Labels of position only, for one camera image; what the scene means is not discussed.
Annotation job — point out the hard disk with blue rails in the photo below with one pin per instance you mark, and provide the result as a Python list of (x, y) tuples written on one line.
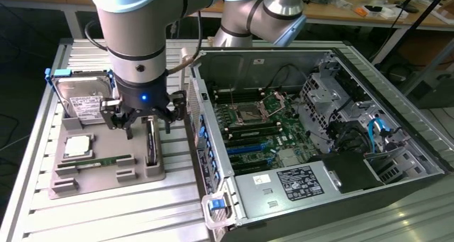
[(81, 98)]

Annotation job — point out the grey parts rack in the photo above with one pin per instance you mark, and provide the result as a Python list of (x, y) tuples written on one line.
[(105, 138)]

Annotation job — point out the metal disk bay cage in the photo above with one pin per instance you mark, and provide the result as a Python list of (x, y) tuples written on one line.
[(319, 95)]

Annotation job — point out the green RAM stick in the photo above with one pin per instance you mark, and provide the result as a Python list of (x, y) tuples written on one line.
[(102, 161)]

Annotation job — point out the black stand pole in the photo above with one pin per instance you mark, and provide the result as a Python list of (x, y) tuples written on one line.
[(417, 21)]

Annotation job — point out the green motherboard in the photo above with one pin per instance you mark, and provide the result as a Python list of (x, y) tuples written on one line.
[(283, 135)]

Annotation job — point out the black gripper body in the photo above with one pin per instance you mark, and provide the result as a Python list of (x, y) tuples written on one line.
[(141, 97)]

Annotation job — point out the wooden desk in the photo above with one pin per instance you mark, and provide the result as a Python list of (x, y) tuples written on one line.
[(389, 20)]

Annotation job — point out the Nvidia Quadro graphics card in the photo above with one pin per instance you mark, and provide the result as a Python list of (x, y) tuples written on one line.
[(150, 142)]

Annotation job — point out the grey disk bay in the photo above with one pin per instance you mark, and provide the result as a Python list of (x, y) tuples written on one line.
[(389, 167)]

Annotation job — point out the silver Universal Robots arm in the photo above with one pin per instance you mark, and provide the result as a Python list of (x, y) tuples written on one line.
[(134, 40)]

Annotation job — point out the silver CPU chip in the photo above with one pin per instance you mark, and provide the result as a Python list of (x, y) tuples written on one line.
[(77, 145)]

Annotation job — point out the blue expansion slot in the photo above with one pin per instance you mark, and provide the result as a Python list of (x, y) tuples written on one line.
[(245, 149)]

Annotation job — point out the RAM stick with black label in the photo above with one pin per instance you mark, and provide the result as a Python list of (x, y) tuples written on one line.
[(253, 133)]

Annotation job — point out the silver chipset heatsink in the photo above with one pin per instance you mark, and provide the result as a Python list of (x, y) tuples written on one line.
[(287, 159)]

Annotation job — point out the metal socket cover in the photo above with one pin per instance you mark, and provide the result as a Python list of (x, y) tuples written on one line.
[(273, 101)]

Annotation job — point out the open black PC case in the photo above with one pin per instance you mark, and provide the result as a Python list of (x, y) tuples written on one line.
[(319, 215)]

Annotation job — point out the thin metal locking lever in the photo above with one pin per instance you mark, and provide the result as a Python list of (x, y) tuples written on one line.
[(232, 98)]

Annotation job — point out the CPU socket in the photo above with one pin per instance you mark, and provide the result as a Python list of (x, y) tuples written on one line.
[(249, 115)]

